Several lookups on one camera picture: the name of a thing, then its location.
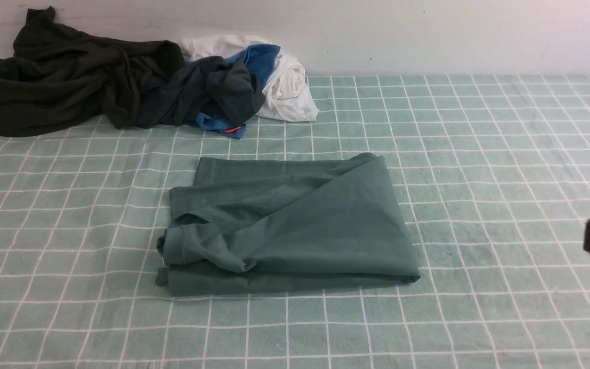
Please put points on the dark olive crumpled garment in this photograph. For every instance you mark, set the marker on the dark olive crumpled garment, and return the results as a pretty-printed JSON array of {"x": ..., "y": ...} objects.
[{"x": 60, "y": 77}]

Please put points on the green checkered tablecloth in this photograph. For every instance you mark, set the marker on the green checkered tablecloth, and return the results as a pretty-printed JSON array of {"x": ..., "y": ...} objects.
[{"x": 492, "y": 174}]

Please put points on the green long-sleeve shirt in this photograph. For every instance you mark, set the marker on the green long-sleeve shirt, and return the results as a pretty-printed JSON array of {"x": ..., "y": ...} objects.
[{"x": 270, "y": 226}]

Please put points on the dark grey crumpled garment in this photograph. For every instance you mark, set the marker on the dark grey crumpled garment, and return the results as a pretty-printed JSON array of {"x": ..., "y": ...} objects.
[{"x": 210, "y": 86}]

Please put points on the white crumpled garment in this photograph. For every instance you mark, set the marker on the white crumpled garment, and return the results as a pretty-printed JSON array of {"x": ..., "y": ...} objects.
[{"x": 287, "y": 94}]

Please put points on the blue crumpled garment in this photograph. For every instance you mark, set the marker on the blue crumpled garment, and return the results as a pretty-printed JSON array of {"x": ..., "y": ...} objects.
[{"x": 260, "y": 61}]

